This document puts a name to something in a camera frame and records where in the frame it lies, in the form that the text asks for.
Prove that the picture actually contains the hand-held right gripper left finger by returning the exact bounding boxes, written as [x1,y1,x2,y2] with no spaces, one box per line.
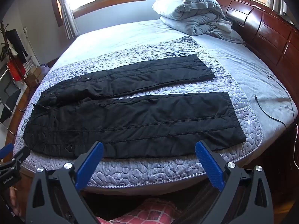
[25,141,104,224]

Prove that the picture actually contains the person's left hand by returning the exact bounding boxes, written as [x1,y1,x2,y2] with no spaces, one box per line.
[9,187,23,218]

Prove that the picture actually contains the metal frame chair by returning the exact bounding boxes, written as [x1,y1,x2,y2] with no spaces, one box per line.
[0,68,23,136]

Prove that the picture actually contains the black cable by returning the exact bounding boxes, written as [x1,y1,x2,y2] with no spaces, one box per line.
[254,95,288,129]
[267,75,295,122]

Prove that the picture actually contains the grey pillow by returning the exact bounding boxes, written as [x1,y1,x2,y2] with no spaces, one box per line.
[152,0,225,21]

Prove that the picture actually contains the white cable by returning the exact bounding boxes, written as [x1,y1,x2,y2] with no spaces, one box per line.
[293,124,299,165]

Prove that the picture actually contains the bed with blue sheet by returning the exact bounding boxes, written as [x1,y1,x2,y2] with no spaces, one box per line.
[10,19,296,195]

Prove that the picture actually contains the cardboard box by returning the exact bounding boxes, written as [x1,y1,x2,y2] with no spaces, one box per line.
[25,66,44,87]

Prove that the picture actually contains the red bag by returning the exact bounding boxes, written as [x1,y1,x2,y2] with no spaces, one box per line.
[6,59,27,82]

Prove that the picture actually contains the black hanging garment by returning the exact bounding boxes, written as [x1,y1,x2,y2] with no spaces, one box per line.
[5,29,29,63]

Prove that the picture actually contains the grey folded duvet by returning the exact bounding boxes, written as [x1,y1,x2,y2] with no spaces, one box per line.
[159,11,246,46]

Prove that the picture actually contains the dark wooden headboard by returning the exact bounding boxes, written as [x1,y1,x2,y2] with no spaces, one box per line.
[211,0,299,113]

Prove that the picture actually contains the black pants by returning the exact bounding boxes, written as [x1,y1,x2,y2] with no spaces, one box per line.
[23,54,247,159]

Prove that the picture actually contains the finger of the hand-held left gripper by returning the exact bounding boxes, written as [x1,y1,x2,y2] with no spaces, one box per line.
[0,142,14,162]
[0,150,31,169]

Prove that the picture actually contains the person's red plaid clothing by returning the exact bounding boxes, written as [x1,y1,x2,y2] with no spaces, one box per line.
[97,198,178,224]

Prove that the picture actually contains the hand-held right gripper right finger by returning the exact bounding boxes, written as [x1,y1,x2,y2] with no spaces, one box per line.
[195,141,275,224]

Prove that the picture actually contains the grey quilted mattress pad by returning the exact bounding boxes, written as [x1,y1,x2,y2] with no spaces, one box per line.
[14,36,263,187]

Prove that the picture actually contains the white wire rack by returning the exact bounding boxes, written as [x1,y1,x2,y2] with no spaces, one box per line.
[22,27,42,75]

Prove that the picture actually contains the white curtain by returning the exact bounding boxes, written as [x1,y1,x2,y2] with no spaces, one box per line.
[50,0,80,40]

